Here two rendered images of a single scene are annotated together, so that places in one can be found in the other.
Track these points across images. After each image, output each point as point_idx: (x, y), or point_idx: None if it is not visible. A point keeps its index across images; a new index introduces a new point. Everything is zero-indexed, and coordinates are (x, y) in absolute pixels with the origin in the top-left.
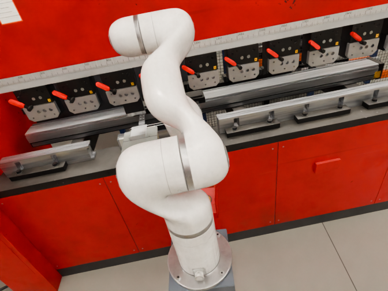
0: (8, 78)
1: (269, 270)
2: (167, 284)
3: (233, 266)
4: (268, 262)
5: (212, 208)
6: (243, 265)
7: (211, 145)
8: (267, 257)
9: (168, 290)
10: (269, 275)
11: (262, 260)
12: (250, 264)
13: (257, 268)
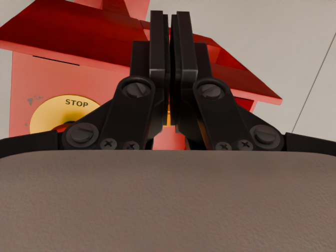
0: None
1: (218, 30)
2: (3, 4)
3: (156, 3)
4: (223, 15)
5: (173, 141)
6: (175, 7)
7: None
8: (226, 3)
9: (8, 18)
10: (213, 37)
11: (216, 7)
12: (190, 7)
13: (199, 20)
